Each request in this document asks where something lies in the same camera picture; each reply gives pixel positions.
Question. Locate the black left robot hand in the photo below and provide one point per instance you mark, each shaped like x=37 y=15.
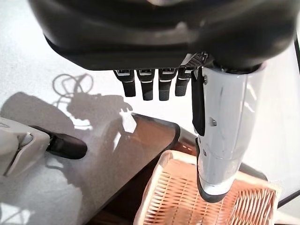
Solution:
x=152 y=35

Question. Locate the brown glossy stool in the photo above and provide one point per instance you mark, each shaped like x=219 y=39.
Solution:
x=145 y=150

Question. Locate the large rectangular wicker basket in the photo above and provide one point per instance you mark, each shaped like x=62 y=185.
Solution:
x=178 y=194

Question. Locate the silver left robot leg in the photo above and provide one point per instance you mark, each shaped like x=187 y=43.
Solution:
x=21 y=143

